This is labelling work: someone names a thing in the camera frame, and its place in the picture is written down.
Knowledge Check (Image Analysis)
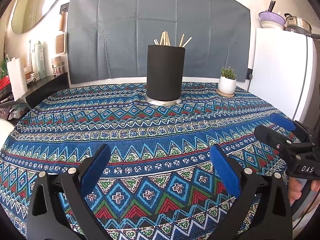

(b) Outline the wooden handle brush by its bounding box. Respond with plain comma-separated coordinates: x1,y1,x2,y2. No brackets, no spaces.
59,11,67,32

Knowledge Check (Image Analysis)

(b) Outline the blue patterned tablecloth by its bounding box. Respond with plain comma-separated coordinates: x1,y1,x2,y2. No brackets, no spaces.
0,81,307,240

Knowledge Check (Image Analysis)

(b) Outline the white paper bag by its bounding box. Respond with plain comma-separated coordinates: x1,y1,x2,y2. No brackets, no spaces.
6,57,28,100

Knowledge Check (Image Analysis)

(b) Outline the person's right hand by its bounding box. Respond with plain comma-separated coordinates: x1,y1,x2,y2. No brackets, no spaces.
287,177,320,205

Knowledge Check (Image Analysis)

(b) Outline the black side shelf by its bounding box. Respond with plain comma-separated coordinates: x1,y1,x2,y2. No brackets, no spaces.
25,72,69,109

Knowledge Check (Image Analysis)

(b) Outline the black cylindrical utensil holder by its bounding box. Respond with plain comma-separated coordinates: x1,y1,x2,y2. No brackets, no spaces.
145,44,186,105

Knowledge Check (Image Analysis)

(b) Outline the group of wooden chopsticks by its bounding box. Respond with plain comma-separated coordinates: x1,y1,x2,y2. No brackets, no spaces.
153,31,192,48

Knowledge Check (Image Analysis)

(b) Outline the succulent in white pot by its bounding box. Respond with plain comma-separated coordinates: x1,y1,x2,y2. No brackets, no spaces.
218,66,237,94

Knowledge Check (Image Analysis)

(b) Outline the pale green bottle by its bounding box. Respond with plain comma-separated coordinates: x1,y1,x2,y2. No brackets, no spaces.
35,41,47,78

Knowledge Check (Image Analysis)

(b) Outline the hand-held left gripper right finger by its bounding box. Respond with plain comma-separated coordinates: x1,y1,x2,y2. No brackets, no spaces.
209,144,293,240

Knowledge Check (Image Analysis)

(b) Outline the white bowl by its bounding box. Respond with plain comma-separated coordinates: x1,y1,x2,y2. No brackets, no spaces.
261,21,285,30

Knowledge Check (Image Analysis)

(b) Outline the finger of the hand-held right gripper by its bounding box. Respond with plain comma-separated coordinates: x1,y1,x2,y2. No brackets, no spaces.
254,125,295,156
270,113,311,141

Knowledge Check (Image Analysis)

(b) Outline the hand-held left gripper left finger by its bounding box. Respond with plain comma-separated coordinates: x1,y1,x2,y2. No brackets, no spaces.
26,144,112,240

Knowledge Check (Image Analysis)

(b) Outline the oval wall mirror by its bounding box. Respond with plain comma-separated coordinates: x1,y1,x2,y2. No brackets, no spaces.
11,0,70,34

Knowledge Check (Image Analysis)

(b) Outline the pink cosmetic jar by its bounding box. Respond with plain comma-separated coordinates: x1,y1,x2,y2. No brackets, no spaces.
52,57,66,77

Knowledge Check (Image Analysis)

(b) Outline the grey cloth backdrop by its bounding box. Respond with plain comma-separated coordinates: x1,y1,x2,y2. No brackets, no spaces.
67,0,251,85

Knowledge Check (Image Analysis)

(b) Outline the wooden paddle hairbrush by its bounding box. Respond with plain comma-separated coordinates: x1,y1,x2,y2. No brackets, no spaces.
54,31,67,55

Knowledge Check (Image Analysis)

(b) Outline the steel pot with lid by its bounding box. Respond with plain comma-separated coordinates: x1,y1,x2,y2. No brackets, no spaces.
284,13,313,34

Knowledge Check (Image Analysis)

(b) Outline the floral pouch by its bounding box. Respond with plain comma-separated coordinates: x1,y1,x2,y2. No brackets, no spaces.
7,104,31,119

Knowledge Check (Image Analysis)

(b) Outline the white refrigerator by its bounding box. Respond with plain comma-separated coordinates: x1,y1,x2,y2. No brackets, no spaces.
246,27,320,130

